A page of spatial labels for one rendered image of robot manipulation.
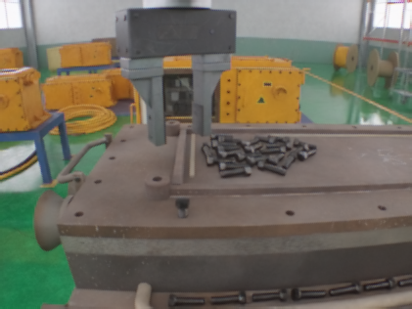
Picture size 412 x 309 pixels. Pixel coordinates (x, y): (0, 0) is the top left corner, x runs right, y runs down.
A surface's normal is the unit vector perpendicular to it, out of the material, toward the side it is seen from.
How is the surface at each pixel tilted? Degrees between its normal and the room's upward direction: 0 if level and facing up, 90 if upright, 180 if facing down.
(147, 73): 90
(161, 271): 90
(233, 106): 90
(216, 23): 90
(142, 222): 0
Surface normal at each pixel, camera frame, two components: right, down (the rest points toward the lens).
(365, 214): 0.00, -0.92
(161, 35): 0.52, 0.34
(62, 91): 0.07, 0.40
